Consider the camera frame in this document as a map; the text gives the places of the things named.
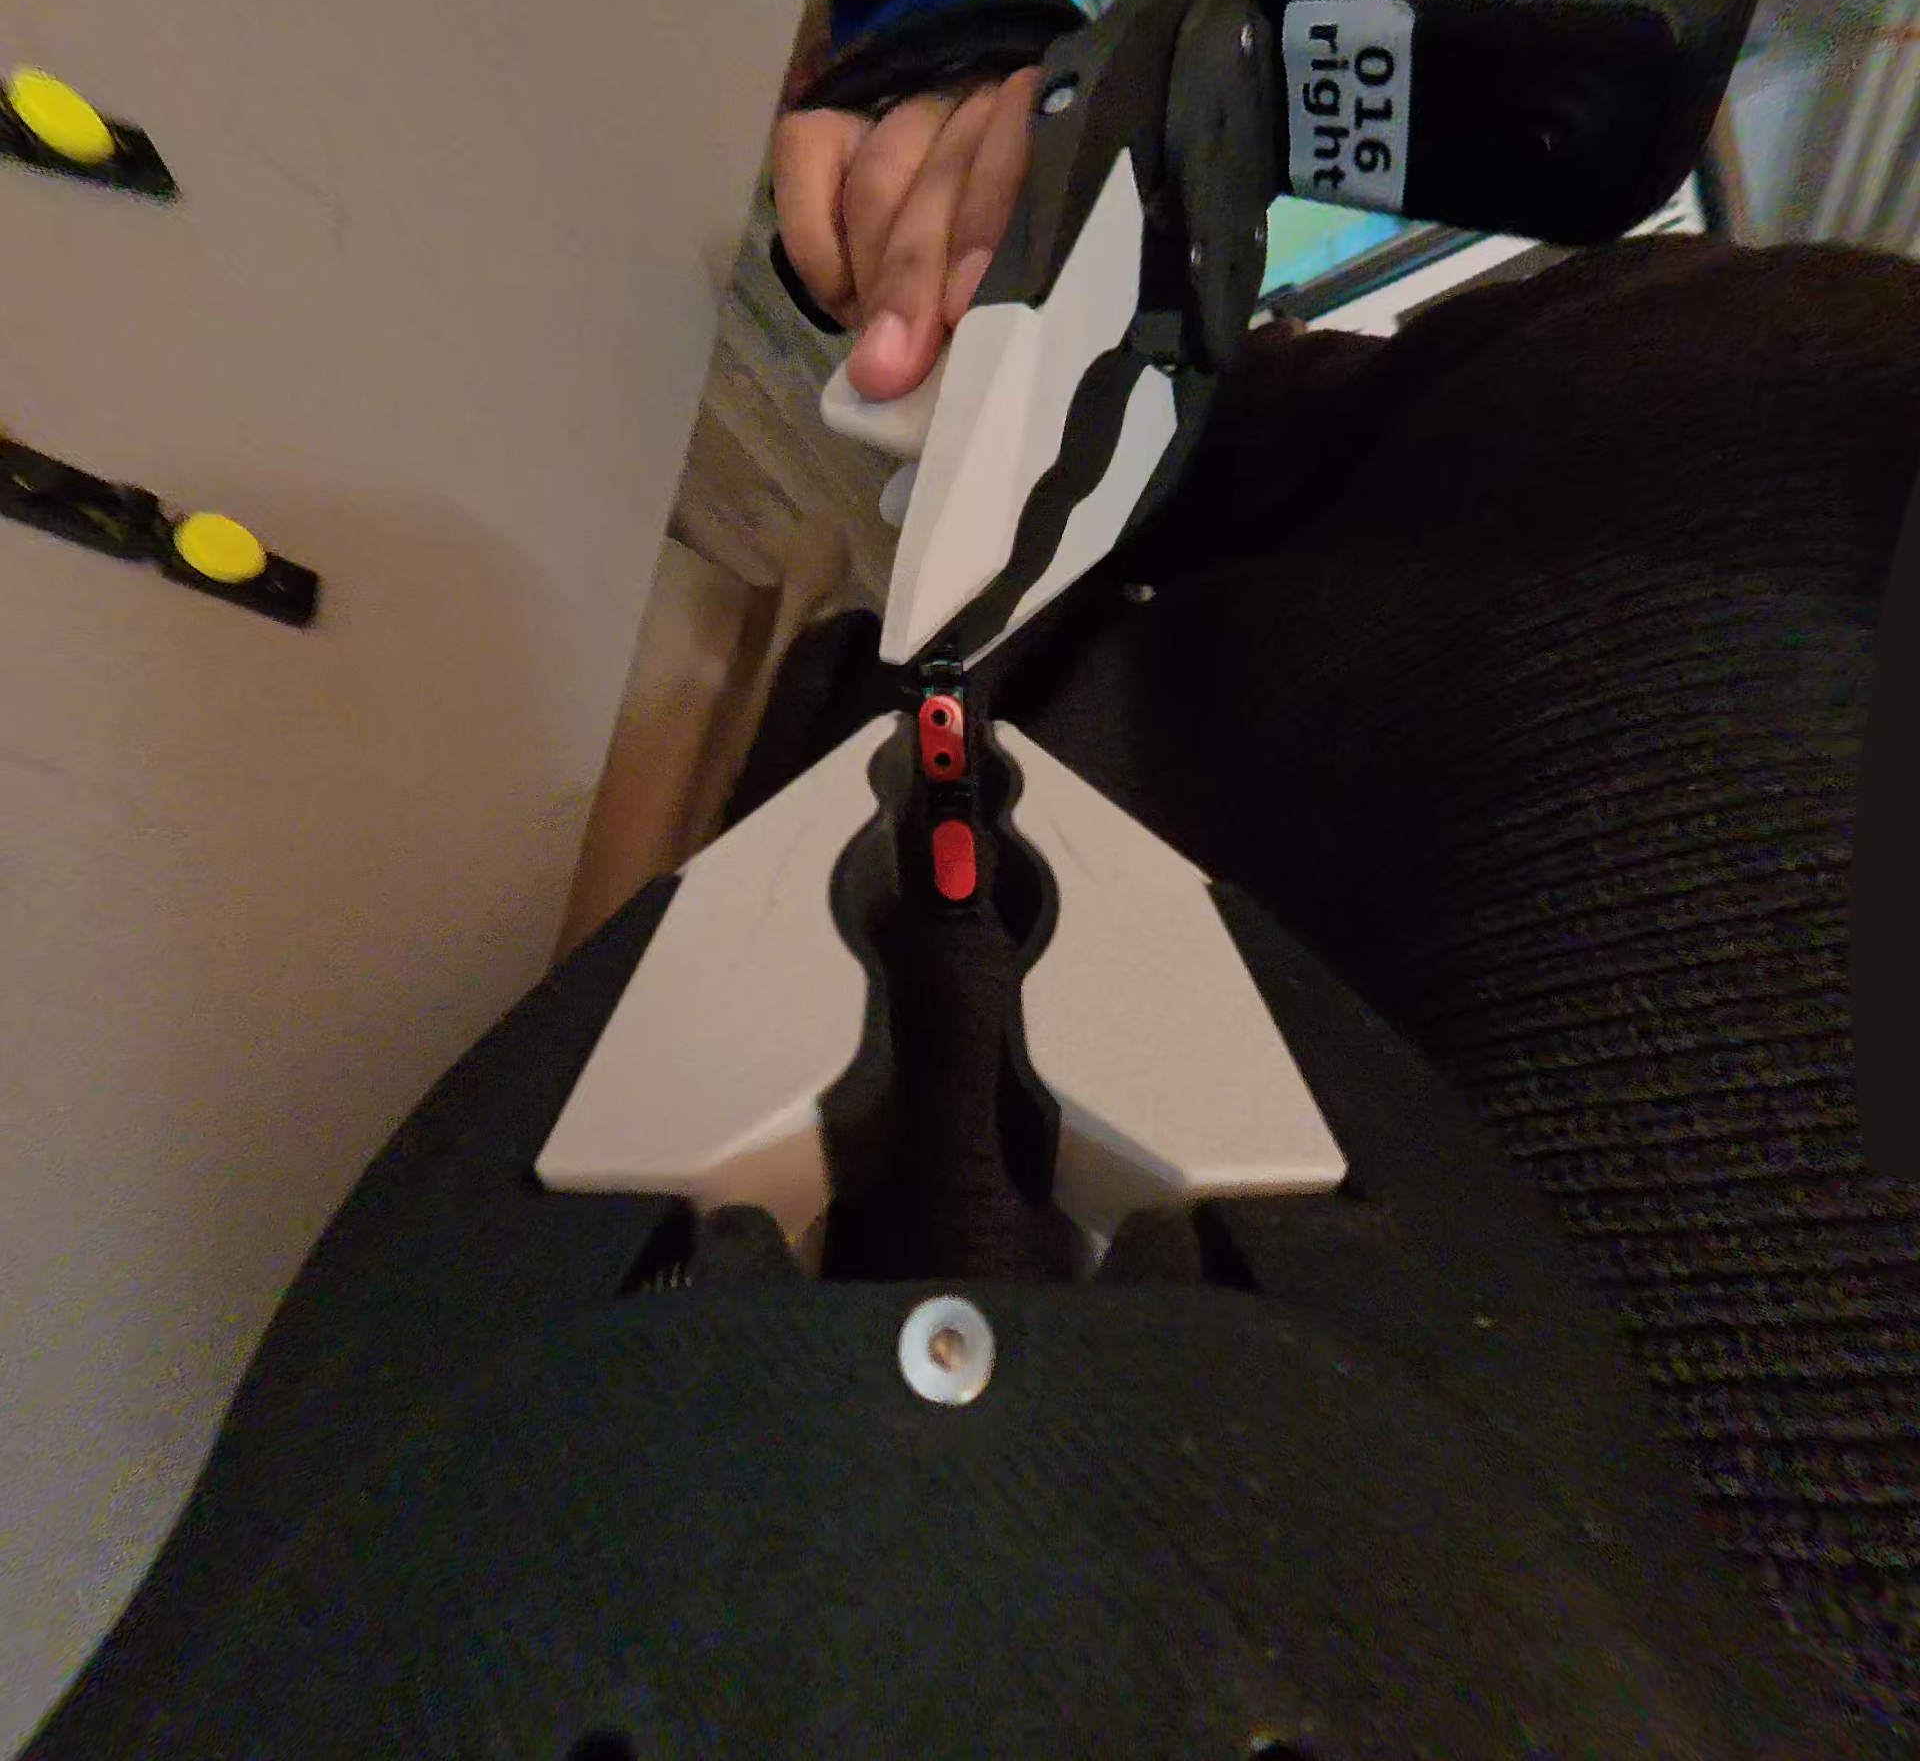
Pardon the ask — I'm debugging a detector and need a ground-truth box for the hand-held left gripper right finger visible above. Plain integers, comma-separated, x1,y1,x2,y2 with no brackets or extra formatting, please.
989,721,1347,1261

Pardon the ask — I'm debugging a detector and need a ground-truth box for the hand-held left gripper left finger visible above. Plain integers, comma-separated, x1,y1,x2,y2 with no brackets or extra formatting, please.
534,714,918,1253

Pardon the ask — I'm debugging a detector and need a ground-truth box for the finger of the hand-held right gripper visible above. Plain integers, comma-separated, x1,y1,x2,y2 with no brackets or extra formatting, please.
877,148,1154,667
958,351,1189,667

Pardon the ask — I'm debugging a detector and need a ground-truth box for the black red lego leg assembly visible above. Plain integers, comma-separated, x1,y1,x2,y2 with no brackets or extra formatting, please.
910,644,986,912

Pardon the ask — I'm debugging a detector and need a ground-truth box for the black yellow lego spider model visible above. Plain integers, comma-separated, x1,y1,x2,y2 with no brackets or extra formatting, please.
0,67,321,630

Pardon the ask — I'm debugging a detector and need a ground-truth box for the person's right hand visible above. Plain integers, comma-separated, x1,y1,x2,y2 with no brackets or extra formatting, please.
773,67,1053,397

